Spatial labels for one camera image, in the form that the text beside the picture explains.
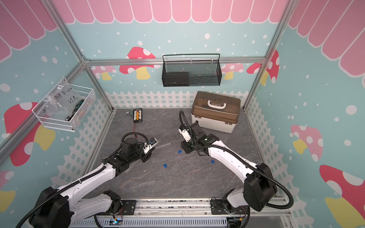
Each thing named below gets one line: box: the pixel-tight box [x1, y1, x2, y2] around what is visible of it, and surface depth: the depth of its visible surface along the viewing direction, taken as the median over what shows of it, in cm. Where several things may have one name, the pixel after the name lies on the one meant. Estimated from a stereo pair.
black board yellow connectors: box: [133, 107, 143, 123], surface depth 115 cm
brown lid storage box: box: [190, 91, 241, 134], surface depth 96 cm
